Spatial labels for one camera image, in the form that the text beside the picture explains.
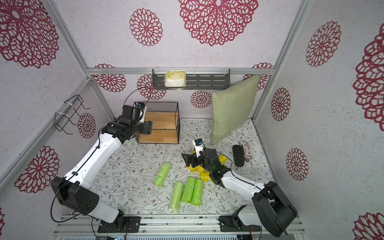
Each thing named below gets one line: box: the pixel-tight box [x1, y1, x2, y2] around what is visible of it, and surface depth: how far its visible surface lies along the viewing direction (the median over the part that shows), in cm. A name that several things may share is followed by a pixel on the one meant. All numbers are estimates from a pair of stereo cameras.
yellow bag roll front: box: [200, 171, 212, 182], surface depth 87 cm
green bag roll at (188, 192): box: [181, 177, 196, 204], surface depth 83 cm
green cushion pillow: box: [212, 74, 261, 145], surface depth 91 cm
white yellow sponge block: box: [164, 71, 186, 88], surface depth 92 cm
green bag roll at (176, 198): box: [169, 181, 184, 211], surface depth 81 cm
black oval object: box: [232, 145, 245, 167], surface depth 101 cm
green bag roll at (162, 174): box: [153, 161, 171, 187], surface depth 91 cm
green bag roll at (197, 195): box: [191, 179, 204, 206], surface depth 83 cm
